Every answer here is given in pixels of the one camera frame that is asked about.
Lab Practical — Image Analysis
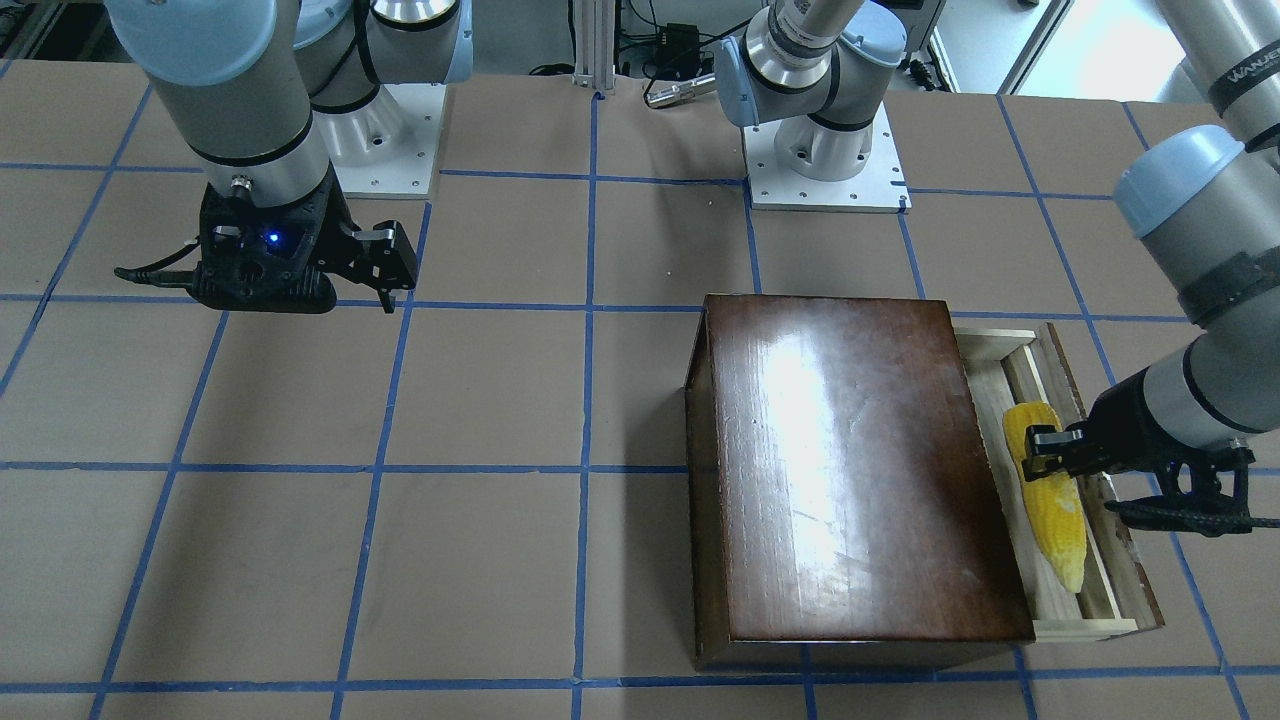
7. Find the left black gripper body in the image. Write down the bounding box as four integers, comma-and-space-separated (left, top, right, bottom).
1080, 372, 1254, 530

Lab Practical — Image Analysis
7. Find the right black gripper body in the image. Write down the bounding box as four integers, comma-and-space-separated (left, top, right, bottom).
189, 170, 361, 314

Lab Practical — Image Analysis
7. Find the yellow corn cob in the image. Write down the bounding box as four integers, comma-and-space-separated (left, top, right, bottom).
1002, 402, 1088, 593

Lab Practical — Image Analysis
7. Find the wooden drawer with white handle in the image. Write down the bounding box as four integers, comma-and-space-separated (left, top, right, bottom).
955, 324, 1165, 643

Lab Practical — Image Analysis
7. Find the dark wooden drawer box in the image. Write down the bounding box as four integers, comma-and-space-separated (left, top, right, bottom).
684, 293, 1036, 671

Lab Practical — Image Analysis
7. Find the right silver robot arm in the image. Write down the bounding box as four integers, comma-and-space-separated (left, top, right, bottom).
105, 1, 474, 314

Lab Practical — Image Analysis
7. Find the silver metal cylinder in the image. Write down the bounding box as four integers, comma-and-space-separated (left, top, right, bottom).
643, 73, 717, 110

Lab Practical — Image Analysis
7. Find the black electronics box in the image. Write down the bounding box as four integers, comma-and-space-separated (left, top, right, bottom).
655, 22, 701, 61

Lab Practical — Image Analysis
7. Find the black braided cable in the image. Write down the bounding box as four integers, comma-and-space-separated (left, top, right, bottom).
1105, 445, 1280, 536

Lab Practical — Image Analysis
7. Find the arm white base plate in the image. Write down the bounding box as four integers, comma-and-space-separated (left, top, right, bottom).
742, 104, 913, 213
314, 85, 449, 200

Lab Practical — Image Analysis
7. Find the aluminium frame post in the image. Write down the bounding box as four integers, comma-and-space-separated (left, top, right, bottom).
568, 0, 618, 97

